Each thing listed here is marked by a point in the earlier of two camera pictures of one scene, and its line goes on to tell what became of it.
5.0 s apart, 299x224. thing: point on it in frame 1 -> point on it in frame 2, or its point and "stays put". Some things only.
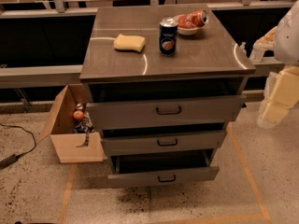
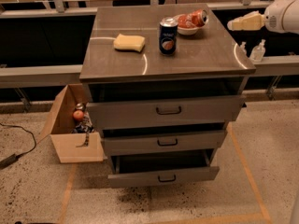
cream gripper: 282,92 -> 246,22
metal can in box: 79,106 stays put
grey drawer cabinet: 164,84 stays put
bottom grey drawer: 157,168 stays put
